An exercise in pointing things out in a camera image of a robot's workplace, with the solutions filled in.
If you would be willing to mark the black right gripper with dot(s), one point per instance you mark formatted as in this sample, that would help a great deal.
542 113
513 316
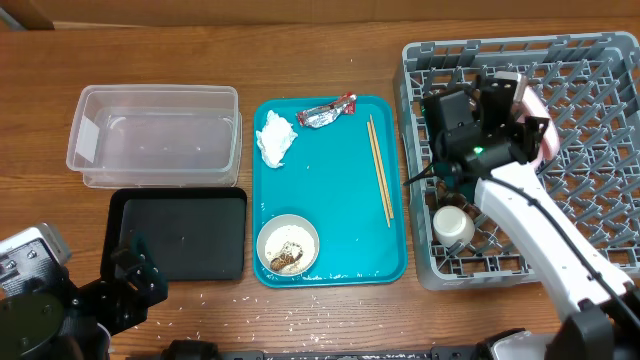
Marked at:
503 107

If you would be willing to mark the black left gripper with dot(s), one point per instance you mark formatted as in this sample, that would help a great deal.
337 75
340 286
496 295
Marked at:
129 305

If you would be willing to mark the white round plate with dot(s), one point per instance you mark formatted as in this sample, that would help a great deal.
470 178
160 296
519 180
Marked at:
548 141

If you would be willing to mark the beige cup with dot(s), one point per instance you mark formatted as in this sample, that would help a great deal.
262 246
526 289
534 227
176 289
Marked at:
453 226

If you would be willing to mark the wooden chopstick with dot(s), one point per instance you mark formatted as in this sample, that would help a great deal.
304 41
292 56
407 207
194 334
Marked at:
382 169
378 174

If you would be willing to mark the red silver snack wrapper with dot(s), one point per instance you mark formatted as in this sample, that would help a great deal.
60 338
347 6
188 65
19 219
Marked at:
323 115

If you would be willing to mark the grey bowl with food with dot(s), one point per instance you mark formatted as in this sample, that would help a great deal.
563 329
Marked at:
287 245

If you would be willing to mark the white napkin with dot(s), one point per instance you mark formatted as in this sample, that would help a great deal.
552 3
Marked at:
274 139

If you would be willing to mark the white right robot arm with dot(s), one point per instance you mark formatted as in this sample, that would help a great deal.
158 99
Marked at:
596 302

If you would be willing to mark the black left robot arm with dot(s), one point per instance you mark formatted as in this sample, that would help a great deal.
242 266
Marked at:
44 315

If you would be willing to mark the grey dishwasher rack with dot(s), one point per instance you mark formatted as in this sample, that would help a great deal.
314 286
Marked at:
590 85

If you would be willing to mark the black tray bin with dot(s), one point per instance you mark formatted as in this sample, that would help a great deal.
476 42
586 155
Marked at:
191 234

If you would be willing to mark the teal serving tray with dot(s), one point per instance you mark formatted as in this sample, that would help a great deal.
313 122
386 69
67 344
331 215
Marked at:
329 178

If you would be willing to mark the clear plastic bin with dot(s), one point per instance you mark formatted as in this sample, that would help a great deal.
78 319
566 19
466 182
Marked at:
156 135

